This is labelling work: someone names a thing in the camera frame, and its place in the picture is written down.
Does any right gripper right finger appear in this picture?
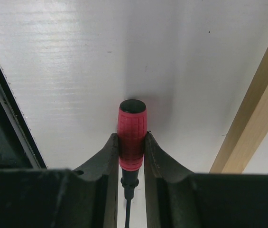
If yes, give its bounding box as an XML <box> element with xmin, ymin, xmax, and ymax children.
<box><xmin>144</xmin><ymin>133</ymin><xmax>268</xmax><ymax>228</ymax></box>

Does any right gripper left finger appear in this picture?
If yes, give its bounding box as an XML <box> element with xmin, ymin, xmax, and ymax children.
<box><xmin>0</xmin><ymin>133</ymin><xmax>118</xmax><ymax>228</ymax></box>

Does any red handled screwdriver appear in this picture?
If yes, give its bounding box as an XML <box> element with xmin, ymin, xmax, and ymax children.
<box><xmin>117</xmin><ymin>99</ymin><xmax>147</xmax><ymax>228</ymax></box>

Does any wooden picture frame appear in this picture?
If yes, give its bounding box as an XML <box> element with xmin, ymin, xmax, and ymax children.
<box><xmin>210</xmin><ymin>47</ymin><xmax>268</xmax><ymax>173</ymax></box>

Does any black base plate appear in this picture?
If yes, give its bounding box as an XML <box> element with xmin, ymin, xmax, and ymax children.
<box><xmin>0</xmin><ymin>67</ymin><xmax>46</xmax><ymax>169</ymax></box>

